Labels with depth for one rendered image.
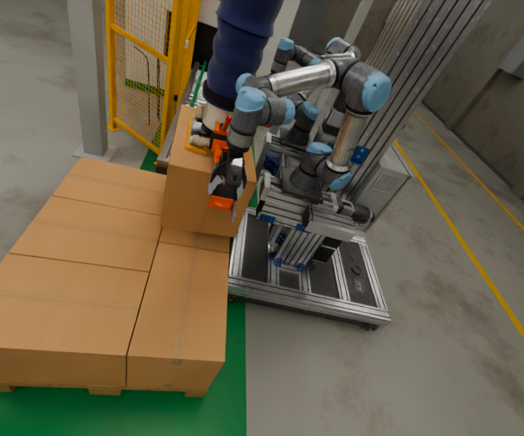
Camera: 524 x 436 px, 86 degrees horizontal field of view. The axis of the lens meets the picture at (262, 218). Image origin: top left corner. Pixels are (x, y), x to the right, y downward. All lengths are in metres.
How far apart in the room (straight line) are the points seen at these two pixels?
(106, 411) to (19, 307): 0.69
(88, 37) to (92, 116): 0.61
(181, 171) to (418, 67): 1.13
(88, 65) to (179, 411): 2.42
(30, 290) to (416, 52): 1.89
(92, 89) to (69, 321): 1.90
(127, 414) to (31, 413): 0.42
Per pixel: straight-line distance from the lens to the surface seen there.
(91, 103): 2.86
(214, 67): 1.34
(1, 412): 1.95
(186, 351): 1.36
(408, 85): 1.55
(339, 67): 1.15
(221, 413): 1.89
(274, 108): 0.84
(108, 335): 1.38
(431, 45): 1.53
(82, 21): 2.66
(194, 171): 1.28
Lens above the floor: 1.81
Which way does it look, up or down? 40 degrees down
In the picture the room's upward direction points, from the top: 24 degrees clockwise
